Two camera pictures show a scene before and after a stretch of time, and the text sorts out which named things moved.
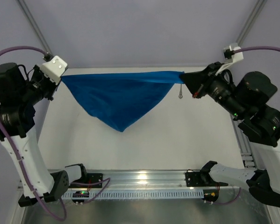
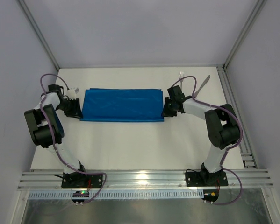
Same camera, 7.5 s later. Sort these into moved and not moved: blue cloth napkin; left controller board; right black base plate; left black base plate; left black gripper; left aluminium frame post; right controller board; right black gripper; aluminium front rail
Moved: right black gripper; left black gripper; blue cloth napkin
Not moved: aluminium front rail; right controller board; left aluminium frame post; right black base plate; left controller board; left black base plate
